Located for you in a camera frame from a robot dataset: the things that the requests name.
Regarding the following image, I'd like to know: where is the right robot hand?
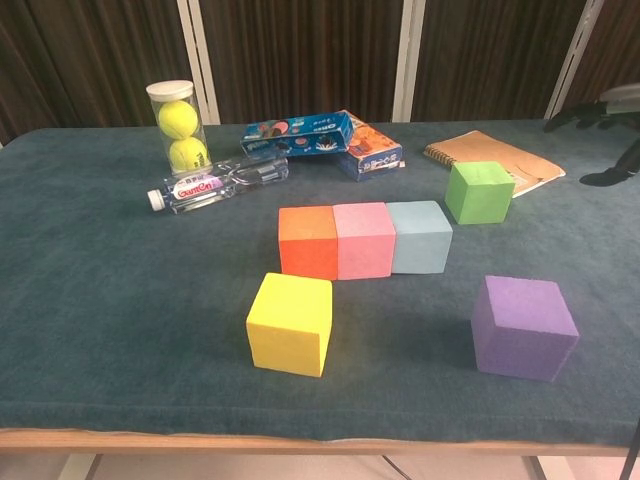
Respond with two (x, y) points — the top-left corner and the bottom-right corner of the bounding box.
(543, 83), (640, 188)

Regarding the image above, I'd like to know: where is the green foam cube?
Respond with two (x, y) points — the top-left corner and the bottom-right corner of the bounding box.
(444, 160), (516, 226)

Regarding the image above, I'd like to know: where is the light blue foam cube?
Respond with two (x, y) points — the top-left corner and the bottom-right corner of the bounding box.
(387, 200), (454, 275)

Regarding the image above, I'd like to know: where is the purple foam cube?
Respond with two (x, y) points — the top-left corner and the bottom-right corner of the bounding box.
(470, 274), (581, 384)

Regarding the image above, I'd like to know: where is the pink foam cube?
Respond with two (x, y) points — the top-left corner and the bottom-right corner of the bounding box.
(332, 201), (398, 281)

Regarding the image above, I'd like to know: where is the orange foam cube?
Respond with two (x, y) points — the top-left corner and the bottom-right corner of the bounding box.
(277, 205), (340, 281)

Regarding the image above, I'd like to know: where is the brown spiral notebook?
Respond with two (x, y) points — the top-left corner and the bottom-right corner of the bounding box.
(423, 129), (567, 200)

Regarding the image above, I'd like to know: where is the orange cracker box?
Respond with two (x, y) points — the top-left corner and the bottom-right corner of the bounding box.
(335, 110), (405, 181)

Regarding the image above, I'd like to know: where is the blue Oreo cookie box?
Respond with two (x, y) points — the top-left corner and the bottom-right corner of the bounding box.
(239, 111), (357, 160)

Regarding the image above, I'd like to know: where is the white table leg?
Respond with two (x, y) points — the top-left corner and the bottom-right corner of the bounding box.
(57, 452), (104, 480)
(529, 454), (576, 480)

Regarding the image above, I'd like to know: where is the yellow foam cube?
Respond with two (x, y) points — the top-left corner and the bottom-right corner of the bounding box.
(245, 272), (334, 379)

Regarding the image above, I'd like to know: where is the clear plastic water bottle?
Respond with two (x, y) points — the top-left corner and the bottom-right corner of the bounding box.
(146, 157), (291, 215)

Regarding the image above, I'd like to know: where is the yellow tennis ball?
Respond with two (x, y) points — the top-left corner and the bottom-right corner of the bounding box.
(158, 101), (198, 140)
(168, 137), (209, 172)

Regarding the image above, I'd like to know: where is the clear tennis ball tube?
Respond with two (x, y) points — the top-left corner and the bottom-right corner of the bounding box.
(145, 80), (211, 176)

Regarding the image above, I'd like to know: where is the dark blue table cloth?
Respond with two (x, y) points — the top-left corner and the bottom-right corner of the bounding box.
(0, 118), (640, 446)

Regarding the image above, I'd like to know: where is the white frame post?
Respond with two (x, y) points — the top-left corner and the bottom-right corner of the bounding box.
(544, 0), (604, 119)
(391, 0), (426, 123)
(177, 0), (221, 125)

